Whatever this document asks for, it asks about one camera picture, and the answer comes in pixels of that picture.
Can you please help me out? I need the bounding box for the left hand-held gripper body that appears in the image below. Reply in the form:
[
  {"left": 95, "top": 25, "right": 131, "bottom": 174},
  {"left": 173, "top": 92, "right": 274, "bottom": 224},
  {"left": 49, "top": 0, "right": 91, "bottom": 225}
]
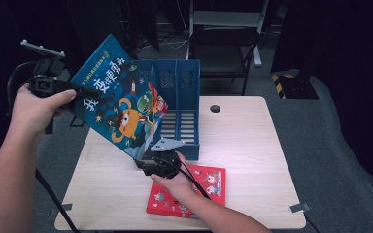
[{"left": 19, "top": 39, "right": 79, "bottom": 98}]

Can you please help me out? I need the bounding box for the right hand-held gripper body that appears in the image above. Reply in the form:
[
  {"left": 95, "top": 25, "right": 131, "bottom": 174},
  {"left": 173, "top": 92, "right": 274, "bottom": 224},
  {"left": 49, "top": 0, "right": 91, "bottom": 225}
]
[{"left": 149, "top": 137, "right": 187, "bottom": 180}]

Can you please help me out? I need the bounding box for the blue monster picture book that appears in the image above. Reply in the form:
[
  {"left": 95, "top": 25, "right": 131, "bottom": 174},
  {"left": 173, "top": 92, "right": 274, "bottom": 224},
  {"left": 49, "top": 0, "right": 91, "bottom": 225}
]
[{"left": 70, "top": 33, "right": 169, "bottom": 161}]

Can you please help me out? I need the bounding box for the red picture book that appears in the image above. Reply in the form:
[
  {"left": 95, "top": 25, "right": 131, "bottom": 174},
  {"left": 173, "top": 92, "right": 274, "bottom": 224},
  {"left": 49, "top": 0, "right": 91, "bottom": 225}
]
[{"left": 146, "top": 163, "right": 227, "bottom": 219}]

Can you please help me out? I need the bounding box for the blue plastic file rack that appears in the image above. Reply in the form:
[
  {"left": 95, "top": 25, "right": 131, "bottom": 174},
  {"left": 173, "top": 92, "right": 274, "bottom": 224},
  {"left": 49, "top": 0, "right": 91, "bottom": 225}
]
[{"left": 129, "top": 58, "right": 201, "bottom": 161}]

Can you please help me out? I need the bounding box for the person's right hand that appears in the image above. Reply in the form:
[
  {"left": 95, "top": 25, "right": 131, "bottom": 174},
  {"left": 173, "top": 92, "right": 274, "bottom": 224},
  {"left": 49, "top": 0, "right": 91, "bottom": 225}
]
[{"left": 150, "top": 151, "right": 197, "bottom": 204}]

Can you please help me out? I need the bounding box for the person's left hand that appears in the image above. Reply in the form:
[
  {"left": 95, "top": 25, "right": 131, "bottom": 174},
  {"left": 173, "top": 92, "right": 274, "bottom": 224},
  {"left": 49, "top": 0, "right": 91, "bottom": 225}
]
[{"left": 10, "top": 85, "right": 78, "bottom": 140}]

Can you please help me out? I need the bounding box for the grey tape strip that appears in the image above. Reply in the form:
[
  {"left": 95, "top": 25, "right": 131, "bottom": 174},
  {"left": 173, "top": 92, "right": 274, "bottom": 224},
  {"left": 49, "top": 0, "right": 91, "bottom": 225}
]
[
  {"left": 287, "top": 202, "right": 312, "bottom": 214},
  {"left": 48, "top": 203, "right": 74, "bottom": 216}
]

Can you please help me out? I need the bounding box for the black folding chair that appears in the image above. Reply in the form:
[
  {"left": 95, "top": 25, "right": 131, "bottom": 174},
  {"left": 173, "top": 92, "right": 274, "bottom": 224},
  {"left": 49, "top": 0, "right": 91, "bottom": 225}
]
[{"left": 187, "top": 26, "right": 262, "bottom": 97}]

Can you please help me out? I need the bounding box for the black base with hazard stripes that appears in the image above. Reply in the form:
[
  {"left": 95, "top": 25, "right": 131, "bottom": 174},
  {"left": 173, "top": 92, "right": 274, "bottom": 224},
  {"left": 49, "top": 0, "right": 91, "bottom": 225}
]
[{"left": 271, "top": 72, "right": 320, "bottom": 100}]

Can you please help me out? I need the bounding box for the grey floor mat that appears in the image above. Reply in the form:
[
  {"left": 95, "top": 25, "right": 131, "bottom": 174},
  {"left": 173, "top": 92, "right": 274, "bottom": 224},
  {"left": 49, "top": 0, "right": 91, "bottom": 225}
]
[{"left": 0, "top": 67, "right": 373, "bottom": 233}]

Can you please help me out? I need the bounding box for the metal chair behind table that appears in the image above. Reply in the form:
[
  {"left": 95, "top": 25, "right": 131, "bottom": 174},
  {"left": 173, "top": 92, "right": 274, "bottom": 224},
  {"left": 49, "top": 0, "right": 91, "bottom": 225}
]
[{"left": 186, "top": 0, "right": 272, "bottom": 68}]

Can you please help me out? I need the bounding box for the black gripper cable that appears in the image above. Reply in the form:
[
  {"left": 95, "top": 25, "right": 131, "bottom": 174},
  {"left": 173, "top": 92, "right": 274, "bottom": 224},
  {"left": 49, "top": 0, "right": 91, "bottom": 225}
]
[
  {"left": 161, "top": 158, "right": 212, "bottom": 201},
  {"left": 6, "top": 61, "right": 81, "bottom": 233}
]

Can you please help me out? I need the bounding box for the white cable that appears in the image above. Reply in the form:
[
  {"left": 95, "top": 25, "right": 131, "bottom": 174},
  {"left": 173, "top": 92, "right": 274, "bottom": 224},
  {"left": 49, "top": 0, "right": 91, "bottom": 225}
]
[{"left": 159, "top": 0, "right": 189, "bottom": 50}]

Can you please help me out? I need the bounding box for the black floor cable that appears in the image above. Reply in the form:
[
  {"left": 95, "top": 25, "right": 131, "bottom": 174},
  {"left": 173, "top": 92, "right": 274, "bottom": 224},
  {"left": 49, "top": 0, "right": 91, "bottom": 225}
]
[{"left": 304, "top": 215, "right": 321, "bottom": 233}]

